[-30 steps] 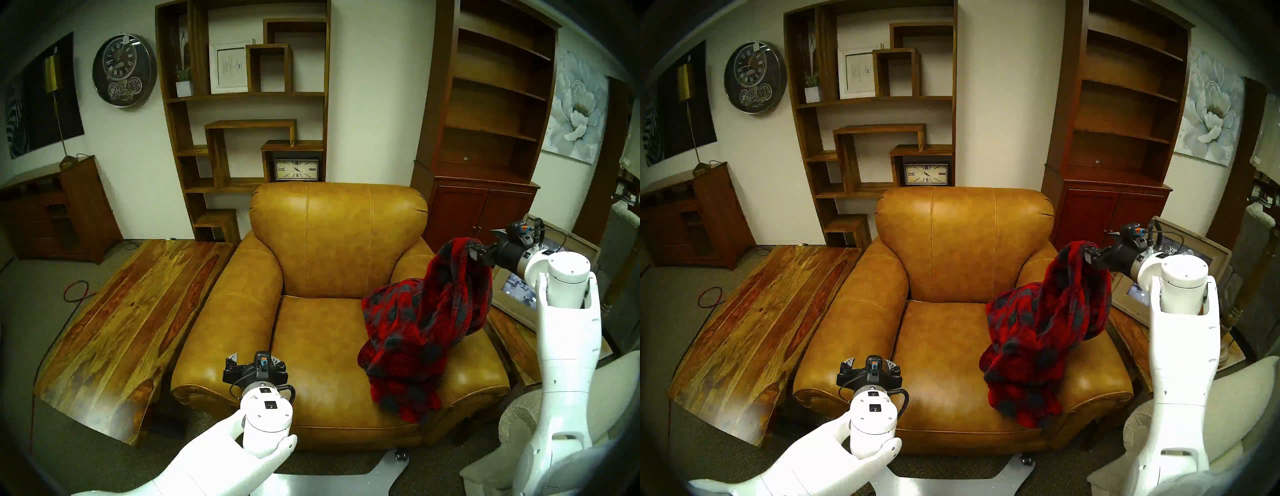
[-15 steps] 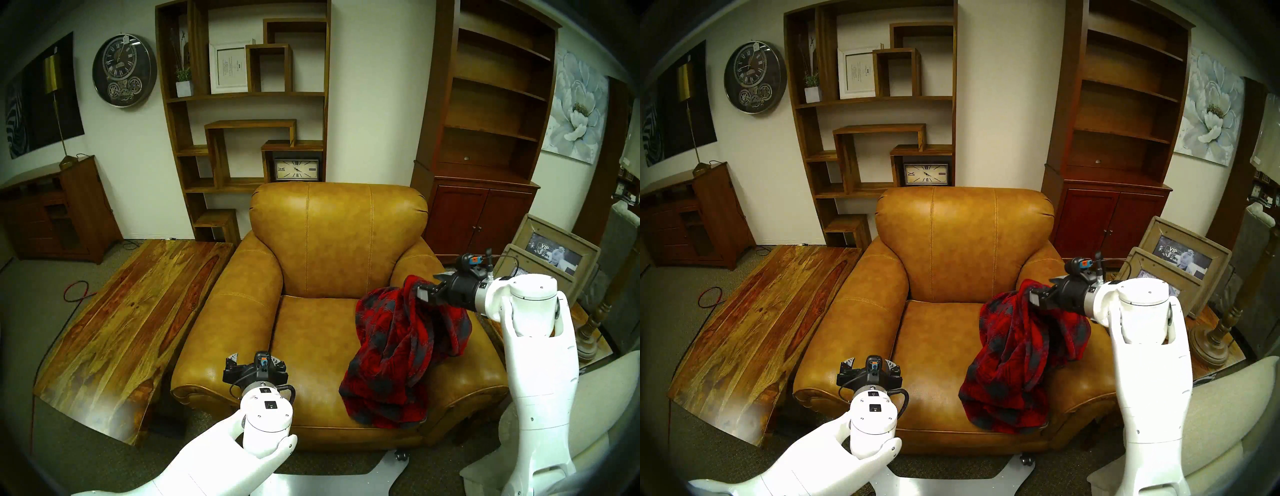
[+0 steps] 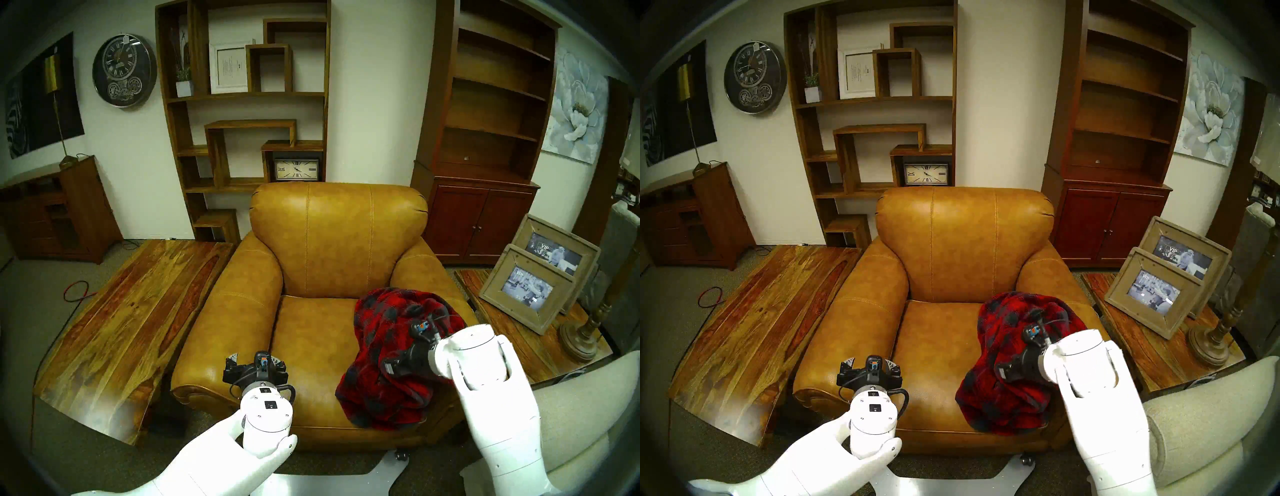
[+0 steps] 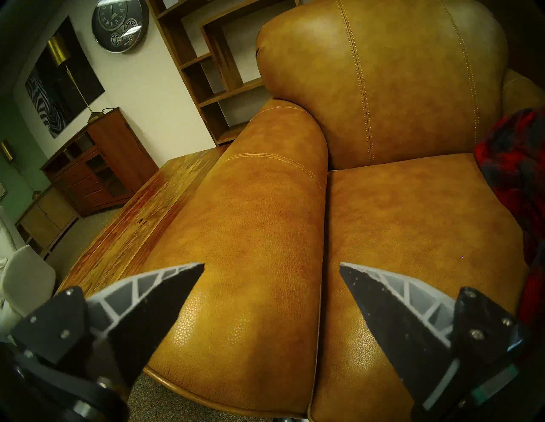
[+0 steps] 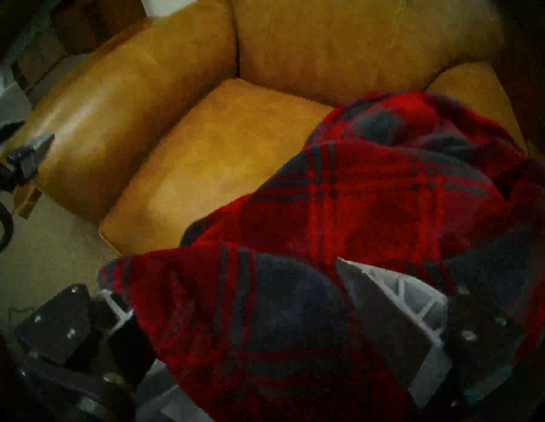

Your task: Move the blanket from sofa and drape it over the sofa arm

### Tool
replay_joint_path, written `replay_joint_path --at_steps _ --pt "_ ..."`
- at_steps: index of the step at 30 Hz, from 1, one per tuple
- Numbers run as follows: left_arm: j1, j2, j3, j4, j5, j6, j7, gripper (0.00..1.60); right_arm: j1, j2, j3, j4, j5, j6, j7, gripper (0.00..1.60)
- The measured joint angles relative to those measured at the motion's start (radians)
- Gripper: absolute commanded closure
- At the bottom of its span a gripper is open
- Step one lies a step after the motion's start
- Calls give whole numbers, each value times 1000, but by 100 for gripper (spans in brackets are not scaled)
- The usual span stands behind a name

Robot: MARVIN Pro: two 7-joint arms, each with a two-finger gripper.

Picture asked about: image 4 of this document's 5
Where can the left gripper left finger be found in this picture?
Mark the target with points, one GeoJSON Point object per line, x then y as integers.
{"type": "Point", "coordinates": [136, 315]}

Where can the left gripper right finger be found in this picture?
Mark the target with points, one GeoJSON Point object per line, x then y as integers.
{"type": "Point", "coordinates": [404, 323]}

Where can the red plaid fleece blanket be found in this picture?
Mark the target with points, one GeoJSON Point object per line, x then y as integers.
{"type": "Point", "coordinates": [515, 170]}

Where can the striped wood coffee table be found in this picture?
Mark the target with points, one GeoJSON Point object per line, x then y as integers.
{"type": "Point", "coordinates": [144, 212]}

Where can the white chair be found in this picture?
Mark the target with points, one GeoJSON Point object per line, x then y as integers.
{"type": "Point", "coordinates": [25, 280]}

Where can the light wood cabinet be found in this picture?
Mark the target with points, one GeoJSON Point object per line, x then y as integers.
{"type": "Point", "coordinates": [47, 217]}

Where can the dark wood sideboard cabinet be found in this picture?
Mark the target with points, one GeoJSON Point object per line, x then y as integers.
{"type": "Point", "coordinates": [123, 153]}

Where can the tan leather armchair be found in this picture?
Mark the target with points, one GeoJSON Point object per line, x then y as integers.
{"type": "Point", "coordinates": [383, 85]}

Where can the open wooden shelf unit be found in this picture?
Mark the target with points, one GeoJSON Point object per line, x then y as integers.
{"type": "Point", "coordinates": [221, 64]}

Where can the gold shade lamp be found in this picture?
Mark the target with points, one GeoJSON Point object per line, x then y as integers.
{"type": "Point", "coordinates": [58, 49]}

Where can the dark zebra wall picture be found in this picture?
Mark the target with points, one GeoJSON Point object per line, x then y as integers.
{"type": "Point", "coordinates": [47, 93]}

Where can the round gear wall clock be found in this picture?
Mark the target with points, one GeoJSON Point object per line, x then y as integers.
{"type": "Point", "coordinates": [120, 23]}

